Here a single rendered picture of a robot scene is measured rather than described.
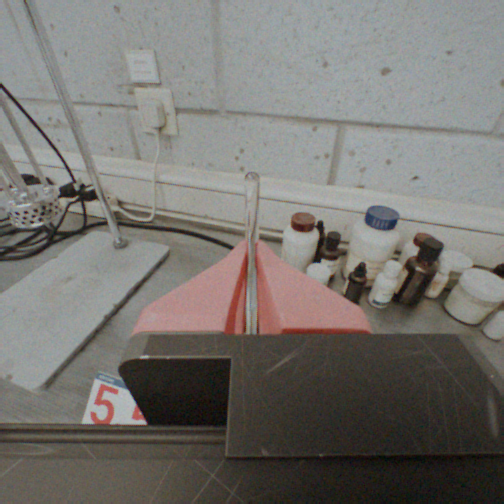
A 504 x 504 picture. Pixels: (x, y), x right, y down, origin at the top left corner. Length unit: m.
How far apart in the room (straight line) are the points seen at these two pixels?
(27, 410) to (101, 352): 0.09
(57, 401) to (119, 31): 0.60
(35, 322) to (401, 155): 0.64
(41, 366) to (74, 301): 0.11
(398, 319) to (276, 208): 0.29
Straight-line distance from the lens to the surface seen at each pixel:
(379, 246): 0.44
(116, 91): 0.69
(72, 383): 0.42
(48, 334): 0.48
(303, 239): 0.42
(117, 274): 0.52
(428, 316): 0.50
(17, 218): 0.46
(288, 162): 0.54
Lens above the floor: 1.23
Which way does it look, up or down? 38 degrees down
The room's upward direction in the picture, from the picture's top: straight up
